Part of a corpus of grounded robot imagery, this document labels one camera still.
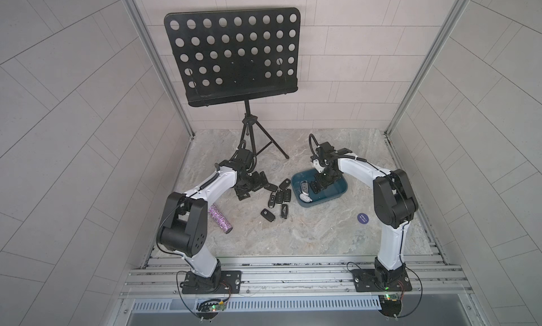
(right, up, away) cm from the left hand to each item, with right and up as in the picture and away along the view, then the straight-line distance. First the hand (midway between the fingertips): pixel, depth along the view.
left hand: (264, 186), depth 89 cm
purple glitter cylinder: (-18, -12, -7) cm, 22 cm away
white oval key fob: (+18, -5, +2) cm, 19 cm away
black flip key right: (+10, -4, +2) cm, 11 cm away
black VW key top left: (+3, -1, +5) cm, 6 cm away
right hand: (+25, +1, +7) cm, 26 cm away
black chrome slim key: (+3, -6, 0) cm, 7 cm away
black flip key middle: (+6, -5, +2) cm, 8 cm away
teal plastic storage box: (+29, -4, +3) cm, 29 cm away
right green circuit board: (+43, -33, -20) cm, 58 cm away
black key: (+23, -1, +4) cm, 23 cm away
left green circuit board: (-12, -34, -24) cm, 43 cm away
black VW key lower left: (+1, -11, -3) cm, 12 cm away
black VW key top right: (+9, 0, +6) cm, 11 cm away
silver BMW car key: (+18, -1, +5) cm, 18 cm away
